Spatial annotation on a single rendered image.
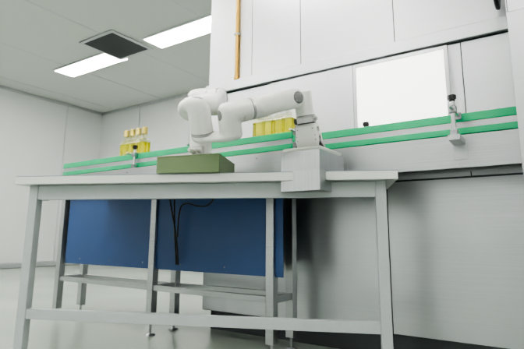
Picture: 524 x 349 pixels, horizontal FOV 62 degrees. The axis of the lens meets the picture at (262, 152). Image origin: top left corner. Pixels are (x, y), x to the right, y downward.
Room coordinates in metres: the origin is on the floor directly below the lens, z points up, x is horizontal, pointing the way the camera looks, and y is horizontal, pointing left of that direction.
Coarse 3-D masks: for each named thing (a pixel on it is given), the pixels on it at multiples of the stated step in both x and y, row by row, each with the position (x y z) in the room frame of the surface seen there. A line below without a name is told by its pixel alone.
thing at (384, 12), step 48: (240, 0) 2.43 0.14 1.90; (288, 0) 2.24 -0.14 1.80; (336, 0) 2.08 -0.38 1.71; (384, 0) 1.94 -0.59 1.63; (432, 0) 1.82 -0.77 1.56; (480, 0) 1.71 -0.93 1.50; (240, 48) 2.42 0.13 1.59; (288, 48) 2.24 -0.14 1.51; (336, 48) 2.08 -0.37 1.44; (384, 48) 1.92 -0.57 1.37; (480, 48) 1.72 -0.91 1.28; (240, 96) 2.42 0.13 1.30; (480, 96) 1.73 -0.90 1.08
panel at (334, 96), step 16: (432, 48) 1.80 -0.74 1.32; (368, 64) 1.96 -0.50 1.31; (448, 64) 1.78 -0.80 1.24; (288, 80) 2.21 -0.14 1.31; (304, 80) 2.15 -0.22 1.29; (320, 80) 2.10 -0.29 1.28; (336, 80) 2.05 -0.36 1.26; (352, 80) 2.01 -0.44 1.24; (448, 80) 1.77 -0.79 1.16; (320, 96) 2.10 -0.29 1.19; (336, 96) 2.05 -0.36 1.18; (352, 96) 2.01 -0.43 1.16; (320, 112) 2.10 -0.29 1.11; (336, 112) 2.05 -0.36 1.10; (352, 112) 2.01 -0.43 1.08; (320, 128) 2.10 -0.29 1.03; (336, 128) 2.06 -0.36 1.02; (352, 128) 2.01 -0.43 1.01
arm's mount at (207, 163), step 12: (168, 156) 1.74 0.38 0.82; (180, 156) 1.73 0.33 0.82; (192, 156) 1.72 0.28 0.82; (204, 156) 1.71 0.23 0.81; (216, 156) 1.71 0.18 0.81; (168, 168) 1.74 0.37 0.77; (180, 168) 1.73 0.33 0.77; (192, 168) 1.72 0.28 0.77; (204, 168) 1.71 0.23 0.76; (216, 168) 1.71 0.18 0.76; (228, 168) 1.86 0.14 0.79
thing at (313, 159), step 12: (288, 156) 1.68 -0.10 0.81; (300, 156) 1.65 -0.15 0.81; (312, 156) 1.62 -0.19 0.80; (324, 156) 1.64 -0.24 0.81; (336, 156) 1.73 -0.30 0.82; (288, 168) 1.68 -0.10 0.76; (300, 168) 1.65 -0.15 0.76; (312, 168) 1.62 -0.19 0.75; (324, 168) 1.64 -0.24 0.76; (336, 168) 1.73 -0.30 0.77
